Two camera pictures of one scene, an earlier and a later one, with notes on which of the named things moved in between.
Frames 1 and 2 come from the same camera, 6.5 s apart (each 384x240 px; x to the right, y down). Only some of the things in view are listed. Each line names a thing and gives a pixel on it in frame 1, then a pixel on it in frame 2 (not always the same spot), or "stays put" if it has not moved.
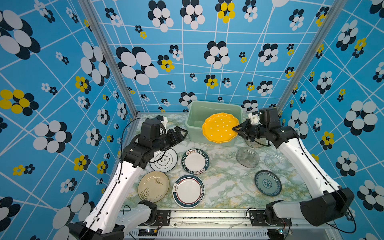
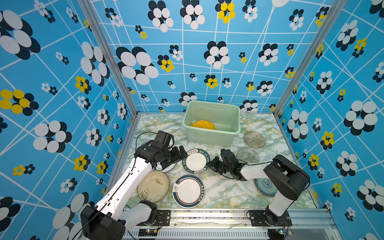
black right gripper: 242,133 to 213,162
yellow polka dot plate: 218,128 to 203,124
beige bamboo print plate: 153,186 stays put
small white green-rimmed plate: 195,161 stays put
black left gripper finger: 181,132 to 183,154
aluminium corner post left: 89,9 stays put
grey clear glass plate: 247,157 stays put
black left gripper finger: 180,134 to 182,158
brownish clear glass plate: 255,145 stays put
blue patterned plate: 268,183 stays put
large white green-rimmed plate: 188,191 stays put
